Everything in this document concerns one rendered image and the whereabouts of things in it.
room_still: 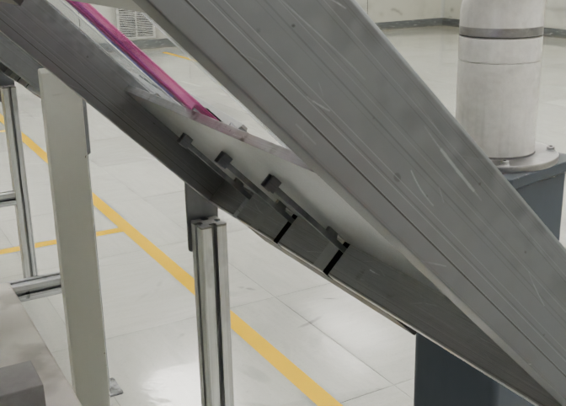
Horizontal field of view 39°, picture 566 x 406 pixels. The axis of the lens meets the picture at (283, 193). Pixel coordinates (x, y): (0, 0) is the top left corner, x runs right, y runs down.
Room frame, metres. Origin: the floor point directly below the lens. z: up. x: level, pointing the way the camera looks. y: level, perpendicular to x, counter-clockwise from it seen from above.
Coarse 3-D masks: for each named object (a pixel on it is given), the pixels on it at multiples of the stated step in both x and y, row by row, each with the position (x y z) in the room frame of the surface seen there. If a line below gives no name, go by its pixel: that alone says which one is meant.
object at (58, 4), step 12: (48, 0) 0.87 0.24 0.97; (60, 0) 0.87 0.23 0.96; (60, 12) 0.88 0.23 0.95; (72, 12) 0.88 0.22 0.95; (72, 24) 0.89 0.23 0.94; (84, 24) 0.89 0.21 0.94; (96, 36) 0.89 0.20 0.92; (108, 48) 0.90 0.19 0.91; (120, 60) 0.90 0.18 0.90; (132, 72) 0.91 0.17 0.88; (144, 84) 0.92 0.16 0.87; (156, 84) 0.92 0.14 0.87; (168, 96) 0.93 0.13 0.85
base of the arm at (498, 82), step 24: (480, 48) 1.15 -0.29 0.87; (504, 48) 1.13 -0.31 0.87; (528, 48) 1.14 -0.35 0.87; (480, 72) 1.15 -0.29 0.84; (504, 72) 1.13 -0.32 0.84; (528, 72) 1.14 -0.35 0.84; (480, 96) 1.15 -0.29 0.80; (504, 96) 1.13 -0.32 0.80; (528, 96) 1.14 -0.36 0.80; (480, 120) 1.14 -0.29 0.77; (504, 120) 1.13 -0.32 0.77; (528, 120) 1.14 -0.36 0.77; (480, 144) 1.14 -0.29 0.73; (504, 144) 1.13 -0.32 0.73; (528, 144) 1.15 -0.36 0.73; (504, 168) 1.10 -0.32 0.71; (528, 168) 1.10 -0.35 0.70
